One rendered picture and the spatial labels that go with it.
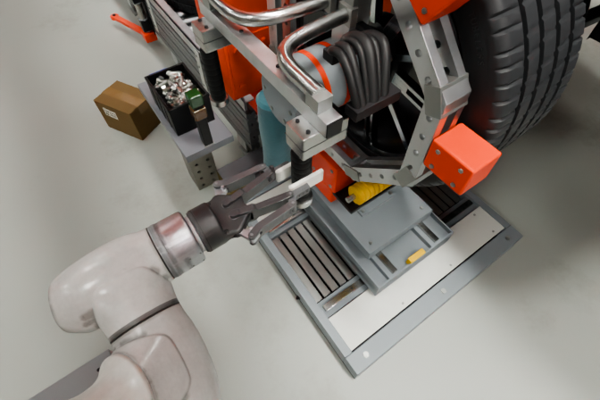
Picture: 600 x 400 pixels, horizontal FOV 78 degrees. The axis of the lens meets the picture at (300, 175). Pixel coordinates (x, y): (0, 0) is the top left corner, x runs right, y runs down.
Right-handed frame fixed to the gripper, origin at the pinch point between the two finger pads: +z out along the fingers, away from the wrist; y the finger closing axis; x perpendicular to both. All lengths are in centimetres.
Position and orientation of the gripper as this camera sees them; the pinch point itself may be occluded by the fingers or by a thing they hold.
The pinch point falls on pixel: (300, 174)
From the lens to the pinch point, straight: 66.2
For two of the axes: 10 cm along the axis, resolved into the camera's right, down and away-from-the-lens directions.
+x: 0.0, -5.9, -8.0
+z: 8.2, -4.6, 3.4
